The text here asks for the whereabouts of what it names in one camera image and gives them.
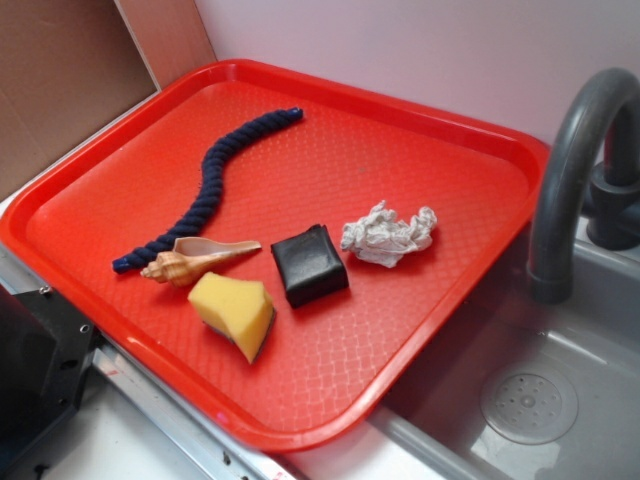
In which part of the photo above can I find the dark blue twisted rope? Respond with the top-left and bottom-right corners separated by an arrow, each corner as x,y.
110,106 -> 305,275

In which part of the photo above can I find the grey plastic sink basin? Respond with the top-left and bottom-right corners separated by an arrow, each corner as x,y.
369,209 -> 640,480

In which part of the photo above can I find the yellow sponge with green backing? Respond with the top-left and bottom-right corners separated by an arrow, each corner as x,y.
188,273 -> 276,364

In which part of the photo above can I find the black square pouch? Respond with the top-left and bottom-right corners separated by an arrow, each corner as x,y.
271,224 -> 349,308

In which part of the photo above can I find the red plastic tray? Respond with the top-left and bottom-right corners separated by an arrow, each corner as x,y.
1,60 -> 548,452

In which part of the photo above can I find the brown cardboard panel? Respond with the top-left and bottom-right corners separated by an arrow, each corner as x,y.
1,1 -> 216,198

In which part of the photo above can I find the grey curved faucet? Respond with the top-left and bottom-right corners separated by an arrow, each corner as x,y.
527,68 -> 639,304

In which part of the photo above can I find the round sink drain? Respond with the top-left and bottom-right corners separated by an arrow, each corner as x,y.
480,366 -> 579,445

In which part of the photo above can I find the crumpled white cloth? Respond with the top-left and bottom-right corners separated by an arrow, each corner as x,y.
340,200 -> 438,269

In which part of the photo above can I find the tan spiral seashell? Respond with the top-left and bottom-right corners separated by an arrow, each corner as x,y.
140,237 -> 262,287

